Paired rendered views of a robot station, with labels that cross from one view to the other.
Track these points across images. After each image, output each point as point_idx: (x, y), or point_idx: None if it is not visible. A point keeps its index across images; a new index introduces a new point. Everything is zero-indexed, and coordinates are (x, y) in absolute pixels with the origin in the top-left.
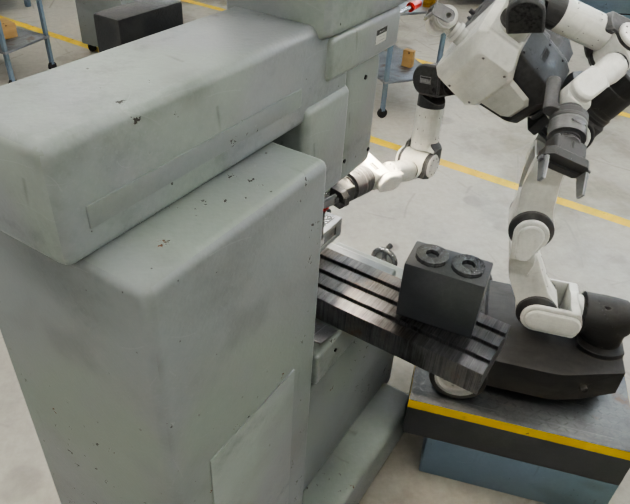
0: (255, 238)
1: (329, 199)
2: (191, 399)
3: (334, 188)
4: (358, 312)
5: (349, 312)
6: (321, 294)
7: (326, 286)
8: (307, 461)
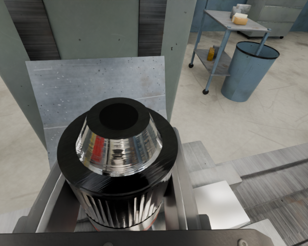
0: None
1: (55, 163)
2: None
3: (50, 244)
4: None
5: (16, 211)
6: (80, 206)
7: (84, 228)
8: None
